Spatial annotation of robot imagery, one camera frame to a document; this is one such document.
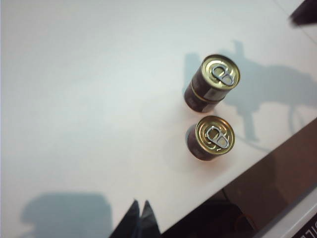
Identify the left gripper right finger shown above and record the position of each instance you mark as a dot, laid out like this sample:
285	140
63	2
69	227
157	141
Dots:
148	223

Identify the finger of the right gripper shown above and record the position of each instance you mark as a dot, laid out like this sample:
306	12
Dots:
307	12

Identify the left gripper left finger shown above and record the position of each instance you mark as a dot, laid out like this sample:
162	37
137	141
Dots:
130	223

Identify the dark red labelled tin can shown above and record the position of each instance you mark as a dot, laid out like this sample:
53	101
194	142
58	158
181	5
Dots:
214	135
220	72
195	102

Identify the grey bar with lettering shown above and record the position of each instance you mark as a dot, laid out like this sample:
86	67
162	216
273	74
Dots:
292	218

